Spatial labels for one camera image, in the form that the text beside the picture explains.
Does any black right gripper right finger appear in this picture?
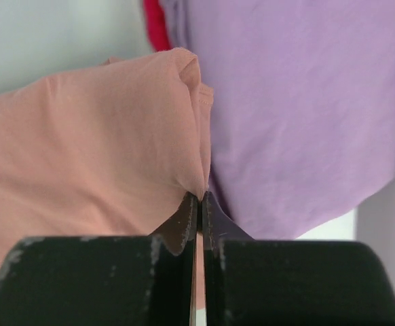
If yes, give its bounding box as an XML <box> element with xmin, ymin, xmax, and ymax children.
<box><xmin>200</xmin><ymin>192</ymin><xmax>395</xmax><ymax>325</ymax></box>

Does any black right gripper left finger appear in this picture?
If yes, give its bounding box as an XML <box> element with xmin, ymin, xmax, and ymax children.
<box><xmin>0</xmin><ymin>194</ymin><xmax>198</xmax><ymax>326</ymax></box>

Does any pink printed t shirt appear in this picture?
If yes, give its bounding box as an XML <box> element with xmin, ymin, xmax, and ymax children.
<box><xmin>0</xmin><ymin>48</ymin><xmax>213</xmax><ymax>265</ymax></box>

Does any folded purple t shirt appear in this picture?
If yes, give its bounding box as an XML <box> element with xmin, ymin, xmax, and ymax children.
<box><xmin>161</xmin><ymin>1</ymin><xmax>395</xmax><ymax>238</ymax></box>

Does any folded red t shirt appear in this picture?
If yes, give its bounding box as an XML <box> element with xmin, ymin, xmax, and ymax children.
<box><xmin>142</xmin><ymin>0</ymin><xmax>172</xmax><ymax>52</ymax></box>

